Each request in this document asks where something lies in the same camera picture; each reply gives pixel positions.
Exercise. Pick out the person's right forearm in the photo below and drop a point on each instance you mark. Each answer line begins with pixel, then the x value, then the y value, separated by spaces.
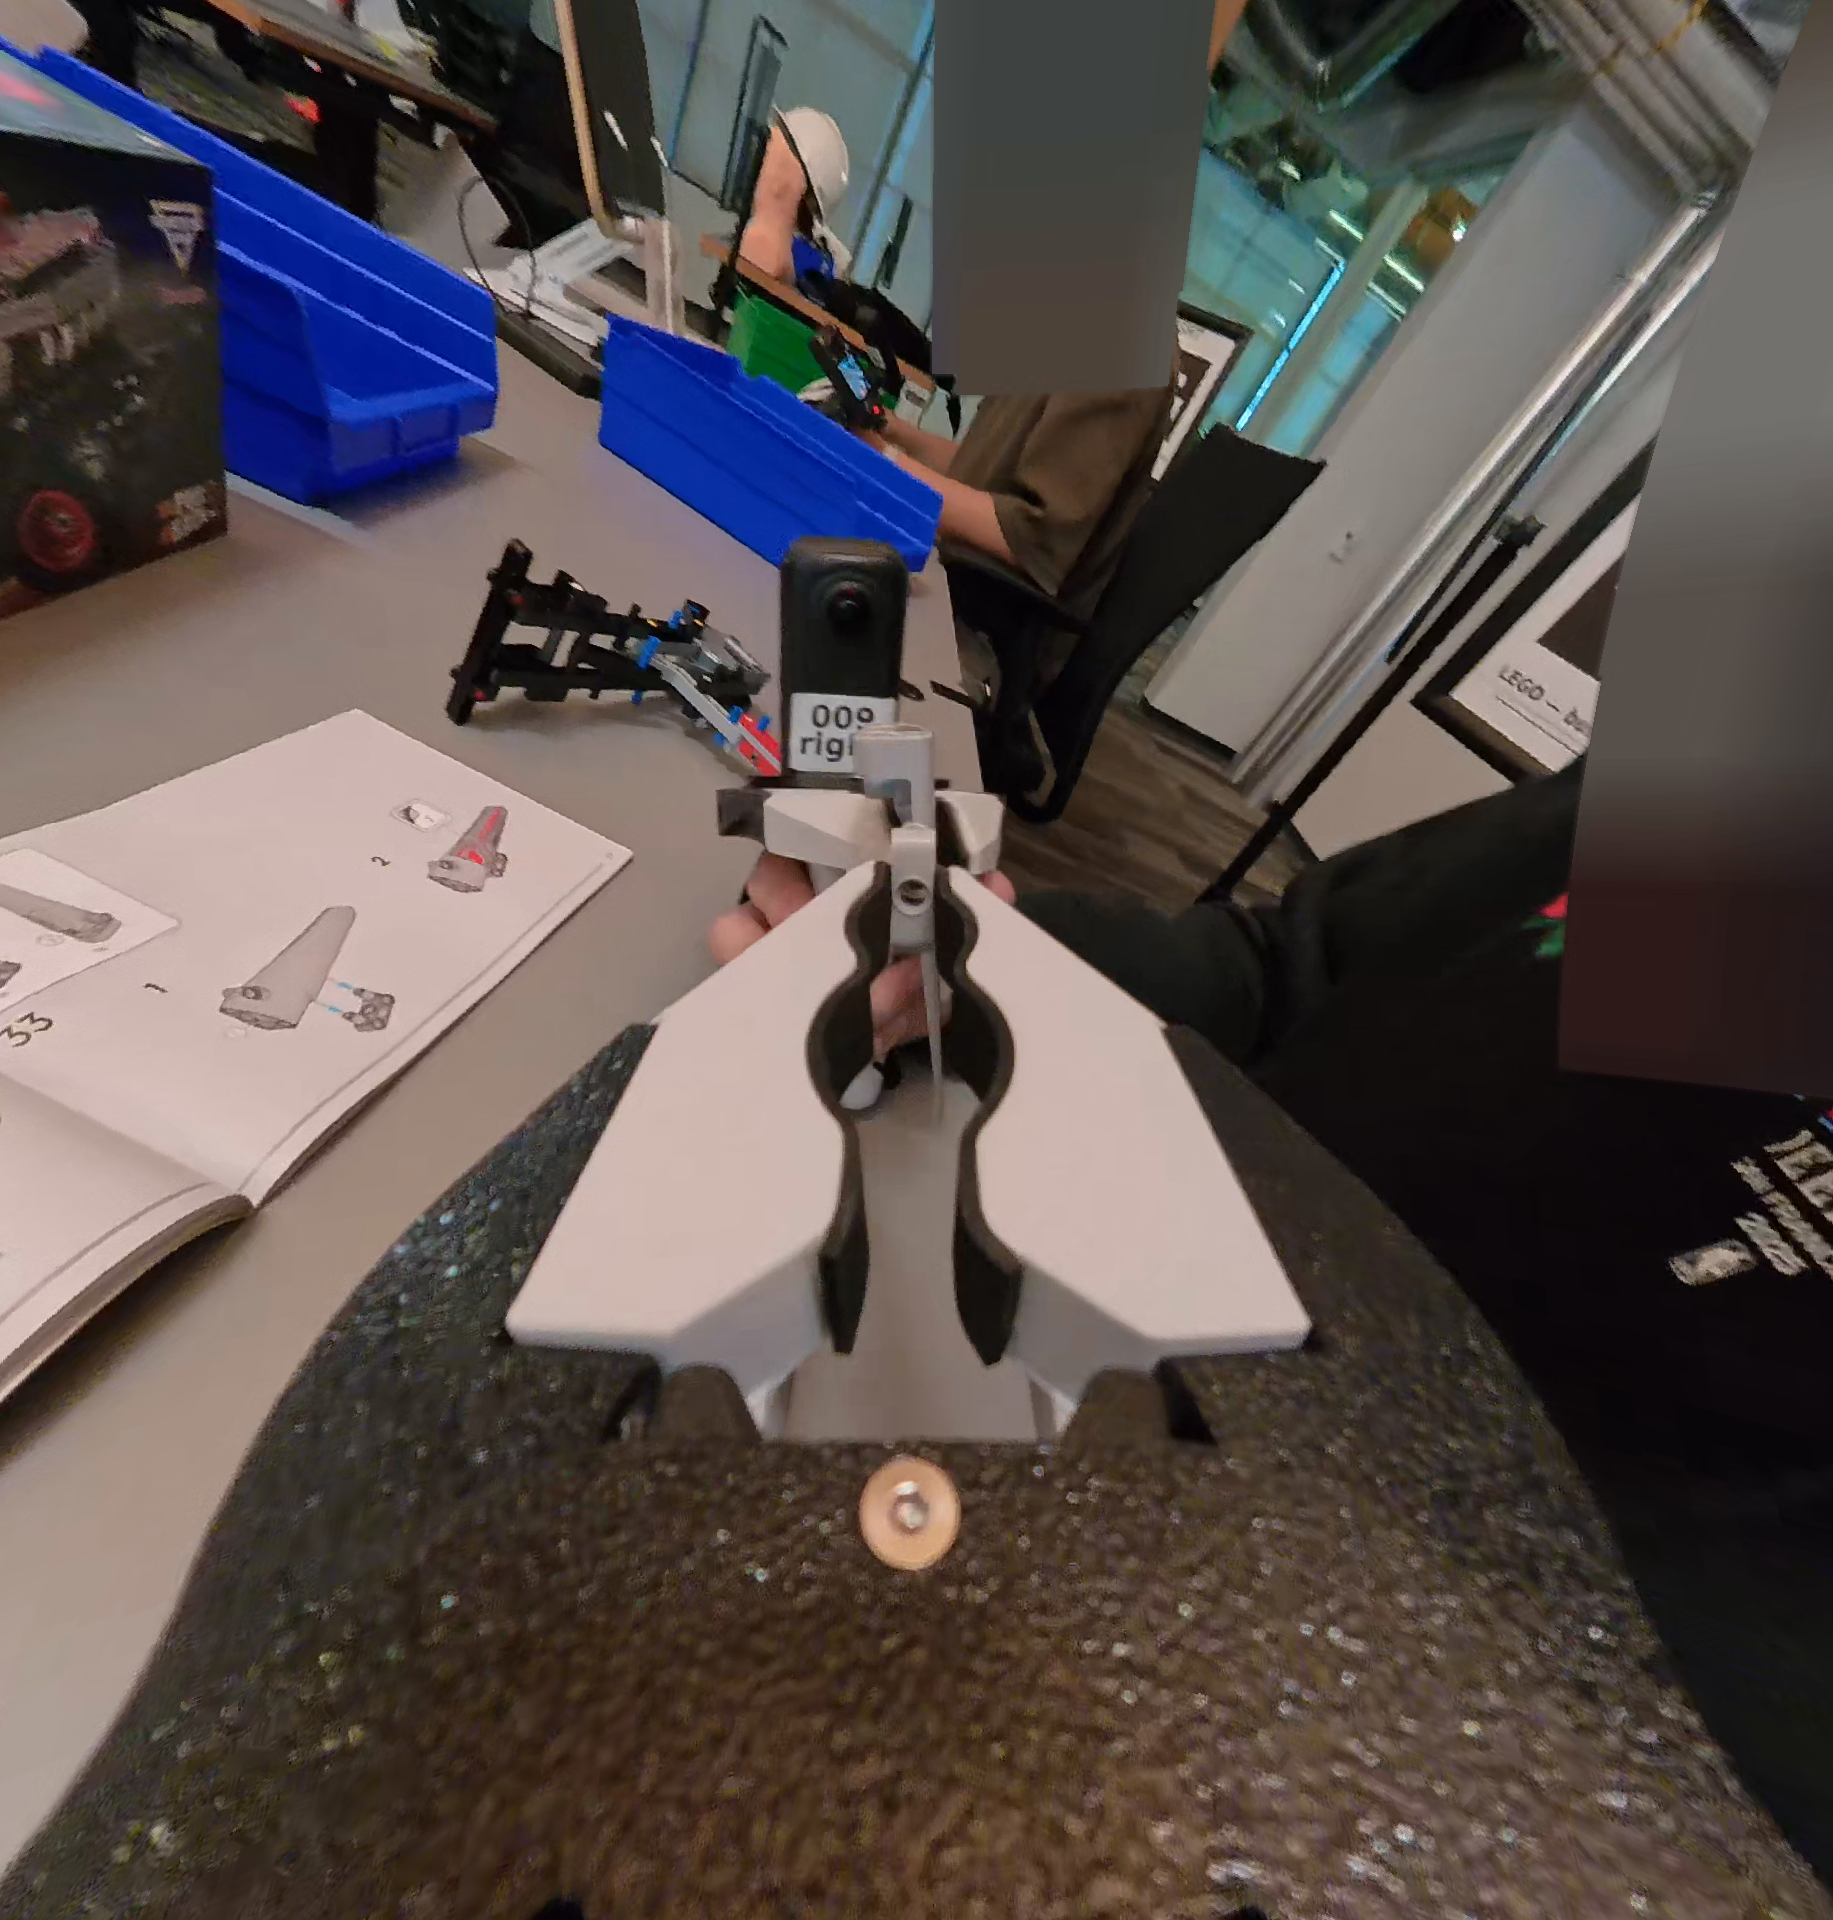
pixel 1275 930

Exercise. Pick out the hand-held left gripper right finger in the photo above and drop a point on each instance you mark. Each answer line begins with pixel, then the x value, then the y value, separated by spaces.
pixel 1139 1201

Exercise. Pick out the green plastic bin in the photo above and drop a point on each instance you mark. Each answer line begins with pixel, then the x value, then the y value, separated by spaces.
pixel 774 339

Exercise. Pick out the white board stand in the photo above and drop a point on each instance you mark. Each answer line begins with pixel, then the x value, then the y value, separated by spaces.
pixel 601 269

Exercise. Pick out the open instruction booklet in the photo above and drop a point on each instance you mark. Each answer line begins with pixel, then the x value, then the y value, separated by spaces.
pixel 255 930

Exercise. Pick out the person's right hand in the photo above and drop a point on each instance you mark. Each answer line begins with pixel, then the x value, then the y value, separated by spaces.
pixel 759 907

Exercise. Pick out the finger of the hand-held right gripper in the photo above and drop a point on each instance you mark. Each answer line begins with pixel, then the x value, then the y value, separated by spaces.
pixel 975 828
pixel 820 825

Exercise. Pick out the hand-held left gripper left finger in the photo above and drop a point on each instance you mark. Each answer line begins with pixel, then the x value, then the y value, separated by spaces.
pixel 704 1171

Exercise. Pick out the grey tapered panel piece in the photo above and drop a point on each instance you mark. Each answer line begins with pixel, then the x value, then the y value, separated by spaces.
pixel 892 756

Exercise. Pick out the black stand pole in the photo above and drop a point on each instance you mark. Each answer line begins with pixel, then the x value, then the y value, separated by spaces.
pixel 1383 706

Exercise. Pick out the person's black clothed body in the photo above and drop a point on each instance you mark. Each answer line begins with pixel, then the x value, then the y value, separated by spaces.
pixel 1606 1350

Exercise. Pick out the black framed sign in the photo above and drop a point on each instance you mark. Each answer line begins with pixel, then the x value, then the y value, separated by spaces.
pixel 1545 660

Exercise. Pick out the black toy set box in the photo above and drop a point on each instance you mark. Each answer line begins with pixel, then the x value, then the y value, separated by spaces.
pixel 76 347

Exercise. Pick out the wooden background desk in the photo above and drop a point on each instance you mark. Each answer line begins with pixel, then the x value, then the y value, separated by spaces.
pixel 360 61

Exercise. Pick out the black toy chassis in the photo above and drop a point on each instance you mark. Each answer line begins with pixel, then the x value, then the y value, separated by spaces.
pixel 585 645

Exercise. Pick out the small grey connector piece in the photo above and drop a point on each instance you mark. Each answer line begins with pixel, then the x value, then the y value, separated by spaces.
pixel 910 914

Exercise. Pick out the blue plastic bin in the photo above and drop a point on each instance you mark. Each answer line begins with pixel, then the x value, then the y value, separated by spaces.
pixel 765 437
pixel 345 347

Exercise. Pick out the black curved board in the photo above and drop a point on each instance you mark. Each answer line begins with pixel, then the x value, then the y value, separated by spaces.
pixel 616 103

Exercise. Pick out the black office chair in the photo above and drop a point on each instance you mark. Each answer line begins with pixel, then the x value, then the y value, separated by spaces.
pixel 1157 600

